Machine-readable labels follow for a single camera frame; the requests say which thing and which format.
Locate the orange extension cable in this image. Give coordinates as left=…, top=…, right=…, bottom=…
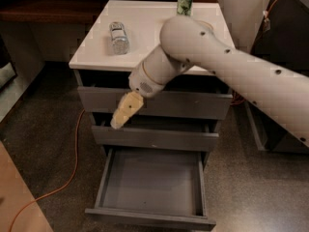
left=7, top=0, right=309, bottom=232

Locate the dark object at left edge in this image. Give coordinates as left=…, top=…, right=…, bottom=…
left=0, top=37, right=17, bottom=91

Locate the green soda can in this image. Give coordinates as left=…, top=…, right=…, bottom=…
left=177, top=0, right=193, bottom=16

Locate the white top drawer cabinet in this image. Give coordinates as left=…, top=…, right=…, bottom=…
left=70, top=0, right=232, bottom=161

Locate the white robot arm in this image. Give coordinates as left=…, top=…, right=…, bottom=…
left=111, top=15, right=309, bottom=146

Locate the white paper bowl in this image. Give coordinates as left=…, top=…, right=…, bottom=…
left=198, top=20, right=213, bottom=31

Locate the clear blue plastic bottle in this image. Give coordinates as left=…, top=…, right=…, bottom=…
left=109, top=21, right=129, bottom=55

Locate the grey bottom drawer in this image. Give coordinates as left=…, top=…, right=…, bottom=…
left=85, top=148, right=216, bottom=232

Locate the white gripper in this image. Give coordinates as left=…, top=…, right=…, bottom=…
left=110, top=64, right=164, bottom=130

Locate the grey drawer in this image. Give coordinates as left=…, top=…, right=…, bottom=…
left=77, top=86, right=232, bottom=120
left=92, top=116, right=219, bottom=152
left=85, top=148, right=216, bottom=232

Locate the grey middle drawer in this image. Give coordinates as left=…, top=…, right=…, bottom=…
left=92, top=116, right=219, bottom=152

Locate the grey top drawer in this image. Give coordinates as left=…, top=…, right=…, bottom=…
left=77, top=86, right=232, bottom=120

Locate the dark wooden shelf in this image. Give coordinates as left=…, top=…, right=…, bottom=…
left=0, top=0, right=218, bottom=25

